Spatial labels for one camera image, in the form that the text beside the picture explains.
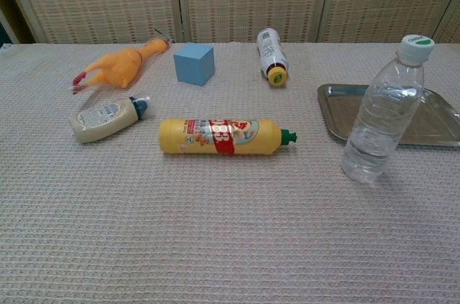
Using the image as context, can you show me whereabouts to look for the transparent plastic water bottle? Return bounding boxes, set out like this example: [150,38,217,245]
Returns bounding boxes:
[341,34,436,185]

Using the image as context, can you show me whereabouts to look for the yellow bottle with green cap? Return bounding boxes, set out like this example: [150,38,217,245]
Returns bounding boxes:
[158,118,299,157]

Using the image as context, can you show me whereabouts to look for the white bottle with yellow cap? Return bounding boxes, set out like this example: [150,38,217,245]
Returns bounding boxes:
[256,27,290,87]

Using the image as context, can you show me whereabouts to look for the metal tray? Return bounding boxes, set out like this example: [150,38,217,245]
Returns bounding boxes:
[316,83,460,149]

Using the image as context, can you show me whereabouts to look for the cream squeeze bottle blue cap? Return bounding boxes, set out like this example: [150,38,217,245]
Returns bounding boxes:
[69,95,152,144]

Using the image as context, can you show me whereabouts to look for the blue cube block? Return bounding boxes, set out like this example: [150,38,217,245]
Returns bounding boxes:
[173,42,216,87]

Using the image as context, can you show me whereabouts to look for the beige woven tablecloth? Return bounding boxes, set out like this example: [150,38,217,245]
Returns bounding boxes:
[0,42,460,304]

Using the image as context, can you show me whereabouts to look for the orange rubber chicken toy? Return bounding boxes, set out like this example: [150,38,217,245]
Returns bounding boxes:
[71,38,173,95]

